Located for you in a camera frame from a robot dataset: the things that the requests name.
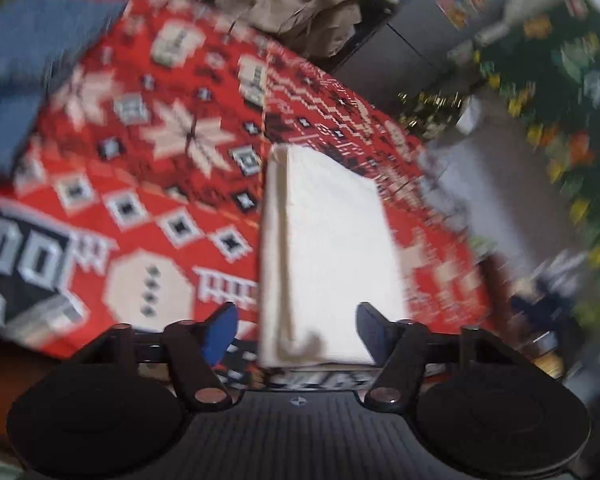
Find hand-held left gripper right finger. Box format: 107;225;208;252
357;302;518;411

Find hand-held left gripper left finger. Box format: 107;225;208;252
75;302;240;411

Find cream knit vest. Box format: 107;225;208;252
257;144;411;368

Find grey cloth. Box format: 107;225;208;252
420;152;471;231

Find red patterned blanket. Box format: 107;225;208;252
0;0;496;391

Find navy plush item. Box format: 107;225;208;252
510;280;556;321

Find gold tinsel decoration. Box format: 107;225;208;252
397;90;473;141

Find white paper bag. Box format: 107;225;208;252
457;97;488;133

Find green Christmas banner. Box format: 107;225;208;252
472;0;600;331

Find grey refrigerator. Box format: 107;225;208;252
330;0;521;106

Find beige jacket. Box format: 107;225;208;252
212;0;396;58

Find blue jeans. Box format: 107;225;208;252
0;0;131;178

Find colourful fridge stickers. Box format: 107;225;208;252
437;0;491;28

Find white tied curtain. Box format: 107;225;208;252
472;0;588;46

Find brown wooden frame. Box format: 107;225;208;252
480;255;521;321

